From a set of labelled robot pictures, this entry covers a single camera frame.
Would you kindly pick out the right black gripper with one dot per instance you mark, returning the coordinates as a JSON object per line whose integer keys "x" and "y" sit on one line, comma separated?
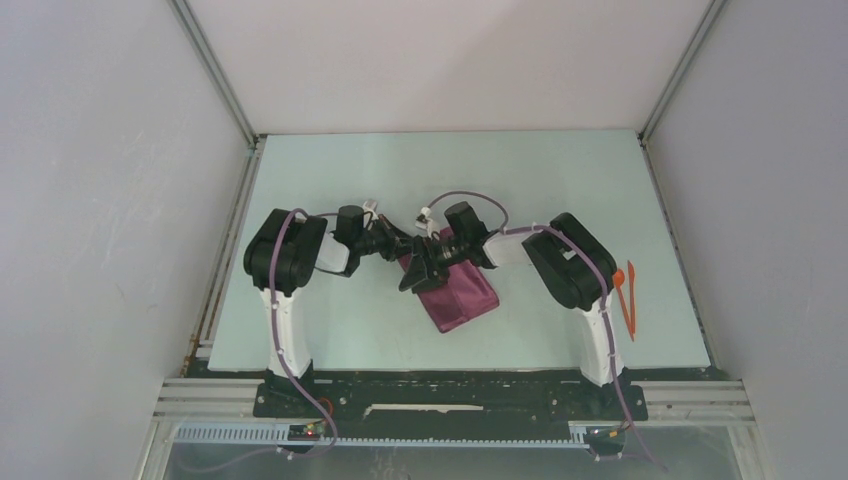
{"x": 416, "y": 273}

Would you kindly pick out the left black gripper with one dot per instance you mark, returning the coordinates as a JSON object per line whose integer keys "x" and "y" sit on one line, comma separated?
{"x": 396, "y": 243}

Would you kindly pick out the maroon satin cloth napkin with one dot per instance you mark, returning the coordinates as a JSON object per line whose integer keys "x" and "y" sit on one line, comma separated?
{"x": 457, "y": 296}

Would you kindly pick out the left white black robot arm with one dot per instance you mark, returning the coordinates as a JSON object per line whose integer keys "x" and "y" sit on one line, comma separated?
{"x": 289, "y": 247}

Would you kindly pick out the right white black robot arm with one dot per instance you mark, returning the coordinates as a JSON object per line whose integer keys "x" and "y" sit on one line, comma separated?
{"x": 573, "y": 265}

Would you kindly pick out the small orange object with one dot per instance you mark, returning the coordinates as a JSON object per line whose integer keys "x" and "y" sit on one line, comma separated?
{"x": 621, "y": 287}

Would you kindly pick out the orange plastic knife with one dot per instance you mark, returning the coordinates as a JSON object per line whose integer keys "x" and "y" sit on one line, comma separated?
{"x": 632, "y": 310}

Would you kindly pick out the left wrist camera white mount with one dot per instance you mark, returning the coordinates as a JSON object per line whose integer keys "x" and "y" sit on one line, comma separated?
{"x": 370, "y": 208}

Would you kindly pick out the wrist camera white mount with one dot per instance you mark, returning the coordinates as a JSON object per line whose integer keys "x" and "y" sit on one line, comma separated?
{"x": 370, "y": 208}
{"x": 426, "y": 223}

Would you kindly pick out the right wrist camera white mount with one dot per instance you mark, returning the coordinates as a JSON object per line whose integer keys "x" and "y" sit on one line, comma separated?
{"x": 426, "y": 223}

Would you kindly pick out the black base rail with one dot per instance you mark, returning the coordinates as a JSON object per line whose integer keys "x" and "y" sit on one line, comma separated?
{"x": 487, "y": 404}

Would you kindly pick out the left aluminium corner post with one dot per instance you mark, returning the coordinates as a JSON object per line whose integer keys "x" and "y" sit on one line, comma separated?
{"x": 190, "y": 23}

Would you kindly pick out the aluminium corner post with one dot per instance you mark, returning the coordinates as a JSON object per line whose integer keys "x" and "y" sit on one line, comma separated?
{"x": 702, "y": 31}
{"x": 190, "y": 23}

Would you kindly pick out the white cable duct strip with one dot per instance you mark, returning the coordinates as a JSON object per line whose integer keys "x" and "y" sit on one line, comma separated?
{"x": 296, "y": 435}

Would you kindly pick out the right aluminium corner post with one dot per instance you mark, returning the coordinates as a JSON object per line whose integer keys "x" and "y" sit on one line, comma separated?
{"x": 702, "y": 31}

